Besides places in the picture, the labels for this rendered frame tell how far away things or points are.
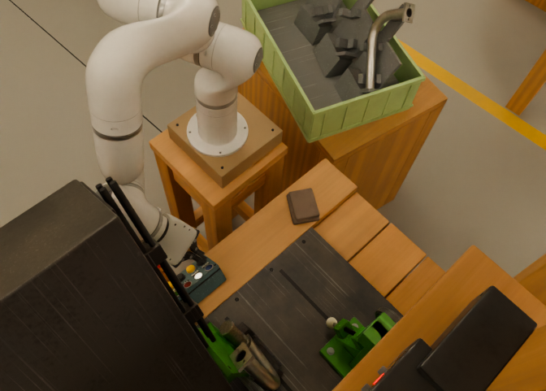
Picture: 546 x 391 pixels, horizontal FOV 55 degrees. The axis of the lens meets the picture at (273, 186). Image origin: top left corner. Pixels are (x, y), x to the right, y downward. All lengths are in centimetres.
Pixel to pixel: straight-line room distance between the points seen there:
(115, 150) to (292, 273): 66
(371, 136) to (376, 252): 48
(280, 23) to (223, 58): 79
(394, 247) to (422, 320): 79
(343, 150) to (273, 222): 42
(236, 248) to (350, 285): 33
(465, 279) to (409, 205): 186
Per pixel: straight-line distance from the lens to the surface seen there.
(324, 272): 145
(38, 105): 306
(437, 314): 79
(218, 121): 150
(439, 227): 265
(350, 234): 153
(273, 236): 148
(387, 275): 151
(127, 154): 99
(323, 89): 185
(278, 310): 141
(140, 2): 95
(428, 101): 199
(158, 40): 91
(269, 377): 111
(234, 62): 129
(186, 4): 92
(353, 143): 180
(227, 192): 160
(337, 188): 157
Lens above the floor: 225
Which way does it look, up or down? 60 degrees down
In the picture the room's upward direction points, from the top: 6 degrees clockwise
